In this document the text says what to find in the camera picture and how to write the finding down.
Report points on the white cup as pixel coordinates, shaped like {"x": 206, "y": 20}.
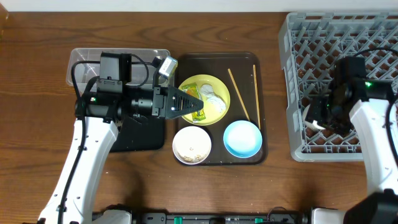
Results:
{"x": 310, "y": 123}

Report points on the light blue bowl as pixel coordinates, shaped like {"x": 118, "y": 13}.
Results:
{"x": 242, "y": 139}

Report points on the right wooden chopstick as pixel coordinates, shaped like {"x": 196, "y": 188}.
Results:
{"x": 257, "y": 96}

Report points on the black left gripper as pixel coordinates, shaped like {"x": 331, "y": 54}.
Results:
{"x": 157, "y": 101}

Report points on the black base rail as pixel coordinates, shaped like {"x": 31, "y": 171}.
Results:
{"x": 274, "y": 215}

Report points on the clear plastic waste bin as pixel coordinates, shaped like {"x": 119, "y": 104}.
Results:
{"x": 85, "y": 72}

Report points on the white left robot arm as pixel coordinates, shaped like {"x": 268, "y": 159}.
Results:
{"x": 107, "y": 100}

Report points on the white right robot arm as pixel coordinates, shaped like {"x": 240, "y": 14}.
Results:
{"x": 367, "y": 106}

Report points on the dark brown serving tray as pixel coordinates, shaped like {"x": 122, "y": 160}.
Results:
{"x": 217, "y": 64}

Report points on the yellow plate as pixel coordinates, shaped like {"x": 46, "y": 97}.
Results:
{"x": 212, "y": 114}

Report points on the black waste tray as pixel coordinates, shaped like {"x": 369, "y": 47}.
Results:
{"x": 140, "y": 134}

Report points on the wooden chopstick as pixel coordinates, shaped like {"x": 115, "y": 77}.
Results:
{"x": 238, "y": 94}
{"x": 257, "y": 96}

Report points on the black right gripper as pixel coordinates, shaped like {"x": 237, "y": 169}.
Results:
{"x": 316, "y": 114}

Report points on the left wooden chopstick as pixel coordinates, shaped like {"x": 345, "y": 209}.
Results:
{"x": 238, "y": 94}

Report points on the grey dishwasher rack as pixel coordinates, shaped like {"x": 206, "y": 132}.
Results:
{"x": 309, "y": 45}

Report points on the green snack wrapper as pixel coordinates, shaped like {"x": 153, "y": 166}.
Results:
{"x": 192, "y": 89}

